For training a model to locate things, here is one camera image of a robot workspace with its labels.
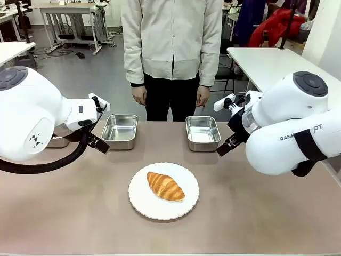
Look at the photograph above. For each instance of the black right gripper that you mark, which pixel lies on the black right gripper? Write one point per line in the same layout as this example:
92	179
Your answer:
238	126

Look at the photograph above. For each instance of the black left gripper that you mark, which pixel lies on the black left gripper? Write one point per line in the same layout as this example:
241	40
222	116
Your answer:
79	135

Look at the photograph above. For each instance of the person's right forearm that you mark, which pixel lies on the person's right forearm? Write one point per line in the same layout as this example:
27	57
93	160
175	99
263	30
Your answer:
133	61

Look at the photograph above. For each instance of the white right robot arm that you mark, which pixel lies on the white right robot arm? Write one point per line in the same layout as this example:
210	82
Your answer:
293	138

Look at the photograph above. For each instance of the person's left forearm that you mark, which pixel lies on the person's left forearm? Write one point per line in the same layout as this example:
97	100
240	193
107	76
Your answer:
210	61

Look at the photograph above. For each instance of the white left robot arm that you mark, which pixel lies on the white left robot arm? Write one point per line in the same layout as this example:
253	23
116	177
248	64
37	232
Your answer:
32	112

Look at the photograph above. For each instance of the rectangular steel container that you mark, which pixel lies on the rectangular steel container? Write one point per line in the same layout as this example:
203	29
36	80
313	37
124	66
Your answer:
203	133
120	132

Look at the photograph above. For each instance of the partly hidden steel container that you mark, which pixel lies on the partly hidden steel container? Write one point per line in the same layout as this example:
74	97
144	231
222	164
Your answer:
57	142

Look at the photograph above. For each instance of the golden croissant bread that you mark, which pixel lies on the golden croissant bread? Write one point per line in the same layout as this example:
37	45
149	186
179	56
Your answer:
165	186

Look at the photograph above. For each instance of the person's left hand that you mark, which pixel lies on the person's left hand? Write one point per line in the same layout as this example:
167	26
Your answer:
202	96

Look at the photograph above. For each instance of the person's right hand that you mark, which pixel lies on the person's right hand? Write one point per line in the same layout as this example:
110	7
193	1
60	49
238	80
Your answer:
139	95

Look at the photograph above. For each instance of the white scalloped plate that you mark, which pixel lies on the white scalloped plate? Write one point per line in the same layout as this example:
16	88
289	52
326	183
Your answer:
149	202

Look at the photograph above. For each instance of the black office chair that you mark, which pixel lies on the black office chair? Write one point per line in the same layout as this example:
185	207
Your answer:
225	69

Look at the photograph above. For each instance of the white side table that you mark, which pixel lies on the white side table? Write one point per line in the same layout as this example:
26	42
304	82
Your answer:
266	64

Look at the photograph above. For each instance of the person in cream jacket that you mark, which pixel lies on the person in cream jacket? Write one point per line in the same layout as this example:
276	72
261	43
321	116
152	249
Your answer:
171	40

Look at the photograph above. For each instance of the white table with pole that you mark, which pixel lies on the white table with pole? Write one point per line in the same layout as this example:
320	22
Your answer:
13	52

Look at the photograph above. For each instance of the purple cloth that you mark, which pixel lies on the purple cloth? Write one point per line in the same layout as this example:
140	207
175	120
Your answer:
247	21

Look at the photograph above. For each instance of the red jacket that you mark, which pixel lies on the red jacket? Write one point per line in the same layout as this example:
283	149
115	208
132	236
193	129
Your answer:
274	26

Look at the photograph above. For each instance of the black clamp pole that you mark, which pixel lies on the black clamp pole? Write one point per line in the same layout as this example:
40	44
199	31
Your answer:
287	26

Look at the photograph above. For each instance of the grey background desk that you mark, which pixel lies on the grey background desk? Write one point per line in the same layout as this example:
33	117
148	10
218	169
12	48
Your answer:
72	10

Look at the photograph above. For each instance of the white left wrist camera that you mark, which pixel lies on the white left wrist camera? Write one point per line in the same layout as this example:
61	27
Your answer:
102	102

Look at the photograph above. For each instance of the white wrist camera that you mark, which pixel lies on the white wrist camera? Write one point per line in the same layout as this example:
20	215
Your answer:
102	102
222	104

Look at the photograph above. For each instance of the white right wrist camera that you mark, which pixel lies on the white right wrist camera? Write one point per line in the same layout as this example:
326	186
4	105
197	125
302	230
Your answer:
222	104

